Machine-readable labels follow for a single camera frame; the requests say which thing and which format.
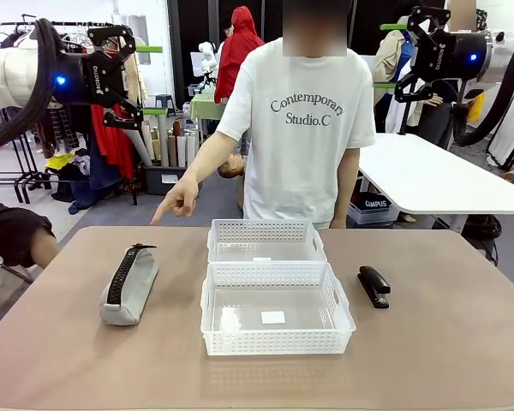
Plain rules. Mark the white crate with Campus print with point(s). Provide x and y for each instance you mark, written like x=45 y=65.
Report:
x=374 y=210

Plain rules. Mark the grey pencil case black zipper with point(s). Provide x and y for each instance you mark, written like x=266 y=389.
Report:
x=130 y=295

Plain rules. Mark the tilted white paper roll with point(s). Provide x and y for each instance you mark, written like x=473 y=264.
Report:
x=138 y=147

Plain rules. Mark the person's right forearm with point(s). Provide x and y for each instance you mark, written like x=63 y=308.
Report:
x=210 y=158

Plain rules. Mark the seated person in black shorts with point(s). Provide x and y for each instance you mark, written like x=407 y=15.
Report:
x=13 y=231

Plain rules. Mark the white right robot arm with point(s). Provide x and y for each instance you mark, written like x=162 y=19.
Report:
x=509 y=55

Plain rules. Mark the large white perforated plastic basket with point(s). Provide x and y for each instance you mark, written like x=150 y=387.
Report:
x=278 y=342

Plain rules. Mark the tall grey paper roll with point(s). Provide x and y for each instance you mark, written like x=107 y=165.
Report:
x=163 y=145

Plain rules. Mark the black bag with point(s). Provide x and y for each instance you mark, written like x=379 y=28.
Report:
x=482 y=229

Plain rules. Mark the black plastic stool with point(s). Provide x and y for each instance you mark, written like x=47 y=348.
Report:
x=165 y=105

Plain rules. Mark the person's left forearm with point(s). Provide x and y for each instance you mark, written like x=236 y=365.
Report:
x=344 y=188

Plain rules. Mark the black clothes rack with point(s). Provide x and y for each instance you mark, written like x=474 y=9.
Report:
x=25 y=171

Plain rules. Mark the yellow garment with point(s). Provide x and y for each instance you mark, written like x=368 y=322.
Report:
x=60 y=160

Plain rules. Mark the blue denim garment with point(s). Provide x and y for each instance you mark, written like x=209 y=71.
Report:
x=103 y=171

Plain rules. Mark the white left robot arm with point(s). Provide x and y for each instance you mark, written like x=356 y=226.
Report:
x=8 y=68

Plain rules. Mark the red hooded coat on mannequin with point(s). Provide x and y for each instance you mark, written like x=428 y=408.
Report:
x=240 y=51

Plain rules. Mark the person's right hand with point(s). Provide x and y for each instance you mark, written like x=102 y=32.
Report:
x=182 y=199

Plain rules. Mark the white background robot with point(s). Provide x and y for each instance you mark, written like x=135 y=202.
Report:
x=207 y=55

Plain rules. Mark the dark grey storage bin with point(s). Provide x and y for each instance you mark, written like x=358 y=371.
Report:
x=158 y=182

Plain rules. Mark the black stapler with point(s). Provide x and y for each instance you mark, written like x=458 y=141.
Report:
x=374 y=284

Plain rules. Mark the brown paper roll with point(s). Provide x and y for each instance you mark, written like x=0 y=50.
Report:
x=172 y=152

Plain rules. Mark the white side table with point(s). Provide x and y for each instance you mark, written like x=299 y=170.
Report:
x=428 y=180

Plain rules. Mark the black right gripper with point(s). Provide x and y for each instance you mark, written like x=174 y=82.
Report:
x=458 y=57

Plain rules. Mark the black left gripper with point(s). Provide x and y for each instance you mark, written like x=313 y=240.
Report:
x=83 y=79

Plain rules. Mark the red dress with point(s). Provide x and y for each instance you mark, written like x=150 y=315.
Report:
x=115 y=145

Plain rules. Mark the beige trench coat on mannequin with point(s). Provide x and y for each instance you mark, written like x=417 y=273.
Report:
x=390 y=55

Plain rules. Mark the person in white printed t-shirt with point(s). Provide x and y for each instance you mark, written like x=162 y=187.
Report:
x=300 y=162

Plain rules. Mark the green covered table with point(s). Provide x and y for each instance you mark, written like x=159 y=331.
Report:
x=205 y=107

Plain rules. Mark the small white perforated plastic basket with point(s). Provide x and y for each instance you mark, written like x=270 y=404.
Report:
x=265 y=229

